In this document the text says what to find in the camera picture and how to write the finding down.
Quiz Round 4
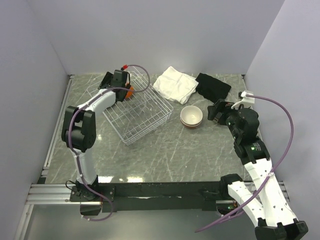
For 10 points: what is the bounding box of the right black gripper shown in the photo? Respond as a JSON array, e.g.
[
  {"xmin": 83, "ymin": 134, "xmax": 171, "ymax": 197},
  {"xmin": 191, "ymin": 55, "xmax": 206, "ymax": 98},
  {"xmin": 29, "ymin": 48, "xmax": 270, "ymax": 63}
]
[{"xmin": 207, "ymin": 98, "xmax": 241, "ymax": 140}]

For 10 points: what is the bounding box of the orange ceramic bowl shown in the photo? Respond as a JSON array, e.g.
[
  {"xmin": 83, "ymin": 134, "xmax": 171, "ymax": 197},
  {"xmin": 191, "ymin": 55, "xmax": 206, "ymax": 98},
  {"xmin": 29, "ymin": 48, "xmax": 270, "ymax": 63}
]
[{"xmin": 125, "ymin": 84, "xmax": 135, "ymax": 99}]

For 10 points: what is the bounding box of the tan floral bowl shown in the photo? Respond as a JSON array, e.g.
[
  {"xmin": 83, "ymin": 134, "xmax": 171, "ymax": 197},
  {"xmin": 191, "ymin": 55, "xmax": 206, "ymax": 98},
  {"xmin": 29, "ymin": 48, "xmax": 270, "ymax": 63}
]
[{"xmin": 180, "ymin": 105, "xmax": 203, "ymax": 126}]

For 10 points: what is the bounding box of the red ceramic bowl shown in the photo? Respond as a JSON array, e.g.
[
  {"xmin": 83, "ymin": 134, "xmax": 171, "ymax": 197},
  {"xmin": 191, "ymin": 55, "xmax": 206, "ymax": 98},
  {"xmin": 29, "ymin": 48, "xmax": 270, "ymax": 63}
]
[{"xmin": 182, "ymin": 122, "xmax": 201, "ymax": 130}]

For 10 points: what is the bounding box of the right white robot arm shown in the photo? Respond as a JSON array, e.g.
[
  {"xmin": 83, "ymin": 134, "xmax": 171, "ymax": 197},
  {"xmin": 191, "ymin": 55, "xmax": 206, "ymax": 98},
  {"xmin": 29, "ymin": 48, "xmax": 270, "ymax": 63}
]
[{"xmin": 198, "ymin": 99, "xmax": 309, "ymax": 240}]

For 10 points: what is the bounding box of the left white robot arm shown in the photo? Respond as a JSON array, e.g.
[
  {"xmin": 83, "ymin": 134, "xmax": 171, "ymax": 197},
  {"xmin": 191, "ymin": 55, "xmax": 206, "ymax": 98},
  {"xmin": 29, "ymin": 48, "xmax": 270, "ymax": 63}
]
[{"xmin": 61, "ymin": 68, "xmax": 131, "ymax": 201}]

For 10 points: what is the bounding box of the black folded cloth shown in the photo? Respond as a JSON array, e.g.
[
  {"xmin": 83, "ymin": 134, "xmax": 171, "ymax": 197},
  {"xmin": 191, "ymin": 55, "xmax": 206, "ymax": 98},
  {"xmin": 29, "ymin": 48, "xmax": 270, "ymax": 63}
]
[{"xmin": 195, "ymin": 73, "xmax": 232, "ymax": 103}]

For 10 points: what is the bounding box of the white folded cloth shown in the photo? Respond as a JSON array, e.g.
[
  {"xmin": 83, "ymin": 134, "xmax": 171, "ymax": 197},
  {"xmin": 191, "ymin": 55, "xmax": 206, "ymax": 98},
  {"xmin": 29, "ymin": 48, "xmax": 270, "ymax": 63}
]
[{"xmin": 153, "ymin": 66, "xmax": 199, "ymax": 105}]

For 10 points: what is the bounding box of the black base beam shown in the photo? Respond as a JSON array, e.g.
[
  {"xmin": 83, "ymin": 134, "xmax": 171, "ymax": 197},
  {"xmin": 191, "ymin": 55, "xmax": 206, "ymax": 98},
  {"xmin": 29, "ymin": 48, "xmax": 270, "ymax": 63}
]
[{"xmin": 69, "ymin": 181, "xmax": 232, "ymax": 216}]

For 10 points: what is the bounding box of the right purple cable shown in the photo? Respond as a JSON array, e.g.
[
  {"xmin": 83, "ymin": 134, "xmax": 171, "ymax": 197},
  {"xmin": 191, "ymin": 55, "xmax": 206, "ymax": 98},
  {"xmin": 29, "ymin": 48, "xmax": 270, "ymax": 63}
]
[{"xmin": 194, "ymin": 93, "xmax": 295, "ymax": 233}]

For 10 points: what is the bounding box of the white wire dish rack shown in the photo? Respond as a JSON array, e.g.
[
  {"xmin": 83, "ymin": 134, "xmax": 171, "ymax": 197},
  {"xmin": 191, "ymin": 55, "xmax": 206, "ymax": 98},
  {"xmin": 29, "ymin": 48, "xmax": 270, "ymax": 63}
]
[{"xmin": 86, "ymin": 65, "xmax": 174, "ymax": 145}]

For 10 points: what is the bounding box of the aluminium frame rail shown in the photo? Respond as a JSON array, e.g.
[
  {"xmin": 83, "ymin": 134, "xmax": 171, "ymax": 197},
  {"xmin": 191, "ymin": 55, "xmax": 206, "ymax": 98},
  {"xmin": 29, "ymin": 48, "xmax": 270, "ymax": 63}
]
[{"xmin": 15, "ymin": 73, "xmax": 76, "ymax": 240}]

